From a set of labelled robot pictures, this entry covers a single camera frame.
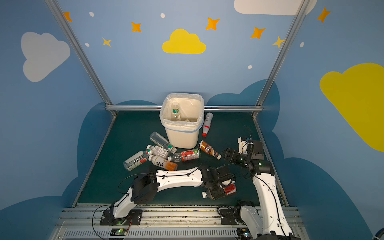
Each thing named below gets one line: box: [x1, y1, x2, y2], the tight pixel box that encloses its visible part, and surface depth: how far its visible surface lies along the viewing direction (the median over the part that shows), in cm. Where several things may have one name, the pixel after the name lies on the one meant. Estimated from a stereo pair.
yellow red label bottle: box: [202, 183, 237, 200], surface depth 72 cm
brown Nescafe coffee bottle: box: [199, 140, 222, 160], surface depth 98 cm
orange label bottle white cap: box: [148, 154, 178, 171], surface depth 91 cm
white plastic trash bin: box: [159, 93, 205, 149], surface depth 94 cm
